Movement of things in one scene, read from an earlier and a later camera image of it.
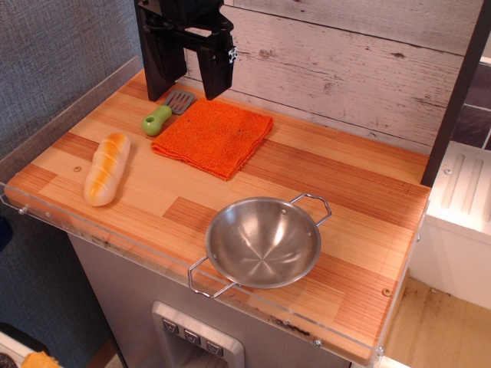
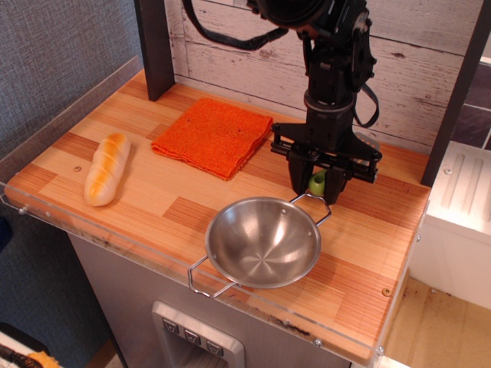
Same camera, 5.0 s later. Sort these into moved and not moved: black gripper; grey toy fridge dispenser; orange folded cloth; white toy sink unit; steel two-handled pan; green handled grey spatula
Moved: black gripper; green handled grey spatula
Not moved: white toy sink unit; grey toy fridge dispenser; steel two-handled pan; orange folded cloth
